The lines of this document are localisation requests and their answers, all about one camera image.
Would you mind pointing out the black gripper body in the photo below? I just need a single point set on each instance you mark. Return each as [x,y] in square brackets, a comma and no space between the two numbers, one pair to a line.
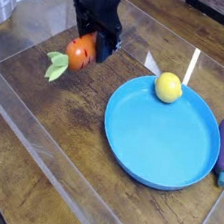
[105,15]

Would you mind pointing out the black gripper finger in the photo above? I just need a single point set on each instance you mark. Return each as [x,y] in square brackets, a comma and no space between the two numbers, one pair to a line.
[105,46]
[85,23]

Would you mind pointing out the orange toy carrot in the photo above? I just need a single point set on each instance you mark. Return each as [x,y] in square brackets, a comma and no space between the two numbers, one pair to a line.
[79,53]

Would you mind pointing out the blue round tray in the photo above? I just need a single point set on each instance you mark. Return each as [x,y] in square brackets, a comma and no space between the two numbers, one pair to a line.
[164,146]

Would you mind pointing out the yellow toy lemon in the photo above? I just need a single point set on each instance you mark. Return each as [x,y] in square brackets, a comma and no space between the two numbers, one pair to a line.
[168,87]

